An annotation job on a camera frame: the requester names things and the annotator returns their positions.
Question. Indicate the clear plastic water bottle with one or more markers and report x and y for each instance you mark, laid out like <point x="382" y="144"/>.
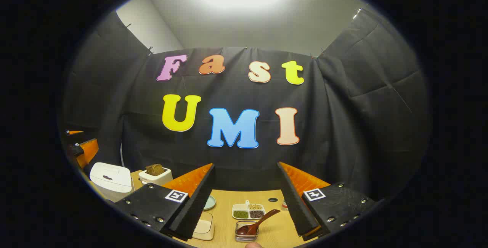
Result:
<point x="284" y="205"/>

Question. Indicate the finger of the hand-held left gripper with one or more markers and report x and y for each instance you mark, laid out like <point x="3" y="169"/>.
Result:
<point x="88" y="152"/>
<point x="74" y="132"/>

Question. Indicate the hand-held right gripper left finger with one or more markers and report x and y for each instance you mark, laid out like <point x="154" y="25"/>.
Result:
<point x="192" y="210"/>

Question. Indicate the white divided grain dish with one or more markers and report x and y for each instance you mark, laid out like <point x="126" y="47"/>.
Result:
<point x="248" y="213"/>

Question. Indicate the brown wooden spoon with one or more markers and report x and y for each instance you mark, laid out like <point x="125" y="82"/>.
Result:
<point x="263" y="219"/>

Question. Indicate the pale green plate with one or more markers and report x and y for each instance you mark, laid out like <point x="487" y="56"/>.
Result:
<point x="210" y="203"/>

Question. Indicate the white rice cooker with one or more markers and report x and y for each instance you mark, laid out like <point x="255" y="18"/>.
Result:
<point x="110" y="175"/>

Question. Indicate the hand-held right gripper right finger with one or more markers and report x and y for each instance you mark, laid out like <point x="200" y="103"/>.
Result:
<point x="299" y="210"/>

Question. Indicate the brown bread slice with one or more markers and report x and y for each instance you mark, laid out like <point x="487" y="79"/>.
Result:
<point x="154" y="169"/>

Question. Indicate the white toaster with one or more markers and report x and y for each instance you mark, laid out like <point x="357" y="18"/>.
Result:
<point x="156" y="179"/>

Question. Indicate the black backdrop cloth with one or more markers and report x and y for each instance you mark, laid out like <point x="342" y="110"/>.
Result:
<point x="236" y="91"/>

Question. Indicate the clear box of rice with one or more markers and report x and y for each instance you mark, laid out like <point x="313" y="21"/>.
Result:
<point x="204" y="229"/>

